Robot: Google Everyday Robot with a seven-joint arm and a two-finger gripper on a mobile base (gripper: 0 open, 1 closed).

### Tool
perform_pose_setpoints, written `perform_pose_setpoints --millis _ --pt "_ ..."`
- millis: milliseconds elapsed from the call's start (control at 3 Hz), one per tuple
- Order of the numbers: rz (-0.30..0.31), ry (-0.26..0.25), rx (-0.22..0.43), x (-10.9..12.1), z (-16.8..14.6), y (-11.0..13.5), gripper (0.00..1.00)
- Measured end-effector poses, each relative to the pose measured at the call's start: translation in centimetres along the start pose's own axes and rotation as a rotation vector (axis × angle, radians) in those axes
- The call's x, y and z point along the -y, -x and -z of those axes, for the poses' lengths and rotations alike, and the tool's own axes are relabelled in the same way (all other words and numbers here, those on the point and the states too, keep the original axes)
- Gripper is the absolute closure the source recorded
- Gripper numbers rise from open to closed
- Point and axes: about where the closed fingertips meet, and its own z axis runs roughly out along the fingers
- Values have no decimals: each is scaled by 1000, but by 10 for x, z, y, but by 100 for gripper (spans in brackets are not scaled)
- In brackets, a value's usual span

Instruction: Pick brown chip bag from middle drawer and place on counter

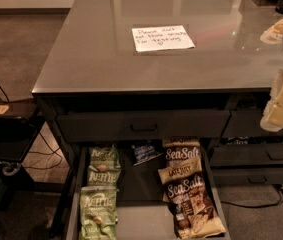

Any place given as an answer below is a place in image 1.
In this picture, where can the blue chip bag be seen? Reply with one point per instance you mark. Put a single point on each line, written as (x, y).
(145, 151)

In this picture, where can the brown sea salt chip bag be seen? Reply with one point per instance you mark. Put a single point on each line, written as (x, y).
(195, 215)
(178, 150)

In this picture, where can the middle right drawer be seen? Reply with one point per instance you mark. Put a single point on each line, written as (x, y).
(247, 155)

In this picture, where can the front green kettle chip bag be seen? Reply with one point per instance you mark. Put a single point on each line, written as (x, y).
(98, 214)

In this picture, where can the open middle left drawer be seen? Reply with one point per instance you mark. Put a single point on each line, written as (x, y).
(142, 215)

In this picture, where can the green kettle chip bag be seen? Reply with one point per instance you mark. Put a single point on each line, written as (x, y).
(103, 159)
(98, 214)
(106, 178)

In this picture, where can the rear green kettle chip bag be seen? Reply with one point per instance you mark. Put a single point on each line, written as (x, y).
(103, 159)

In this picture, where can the black side table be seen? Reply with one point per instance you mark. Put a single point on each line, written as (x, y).
(19, 127)

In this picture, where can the top right drawer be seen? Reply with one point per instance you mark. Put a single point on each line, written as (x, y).
(246, 123)

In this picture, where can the grey cabinet with glass top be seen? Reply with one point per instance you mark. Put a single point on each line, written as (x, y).
(94, 67)

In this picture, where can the white handwritten paper note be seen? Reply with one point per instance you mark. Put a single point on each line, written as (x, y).
(161, 38)

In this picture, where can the middle green kettle chip bag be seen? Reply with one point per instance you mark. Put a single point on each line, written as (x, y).
(106, 178)

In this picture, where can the top left drawer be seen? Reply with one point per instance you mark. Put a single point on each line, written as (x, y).
(138, 125)

